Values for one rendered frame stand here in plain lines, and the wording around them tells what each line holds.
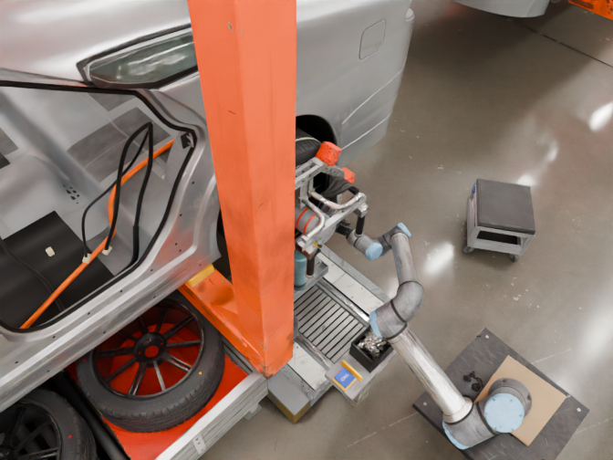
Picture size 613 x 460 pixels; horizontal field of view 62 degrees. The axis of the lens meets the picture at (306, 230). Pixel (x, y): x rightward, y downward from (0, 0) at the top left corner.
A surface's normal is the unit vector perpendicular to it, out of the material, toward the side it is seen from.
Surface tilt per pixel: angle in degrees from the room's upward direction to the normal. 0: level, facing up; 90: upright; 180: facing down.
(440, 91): 0
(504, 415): 40
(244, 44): 90
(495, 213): 0
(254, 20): 90
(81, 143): 7
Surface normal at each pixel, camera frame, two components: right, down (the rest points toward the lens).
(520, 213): 0.03, -0.62
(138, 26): 0.50, -0.18
